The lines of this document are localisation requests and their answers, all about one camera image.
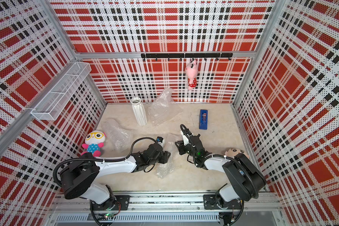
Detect black hook rail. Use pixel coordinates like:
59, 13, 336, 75
141, 52, 234, 59

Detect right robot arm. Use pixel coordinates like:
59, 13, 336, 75
175, 124, 266, 208

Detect doll head plush toy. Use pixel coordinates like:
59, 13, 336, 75
225, 148, 245, 157

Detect pink hanging plush toy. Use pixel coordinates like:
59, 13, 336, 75
185, 60, 198, 90

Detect tall white ribbed vase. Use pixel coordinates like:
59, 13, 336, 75
131, 97, 147, 126

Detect crumpled bubble wrap pile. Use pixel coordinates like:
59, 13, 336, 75
148, 87, 179, 126

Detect owl plush toy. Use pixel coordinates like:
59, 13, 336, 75
81, 130, 106, 157

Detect clear wall shelf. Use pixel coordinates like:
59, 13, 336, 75
31, 62, 91, 121

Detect blue box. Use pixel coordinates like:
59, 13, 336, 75
199, 109, 208, 130

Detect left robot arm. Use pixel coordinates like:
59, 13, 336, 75
53, 137, 171, 204

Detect metal base rail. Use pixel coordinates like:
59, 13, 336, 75
45, 190, 287, 226

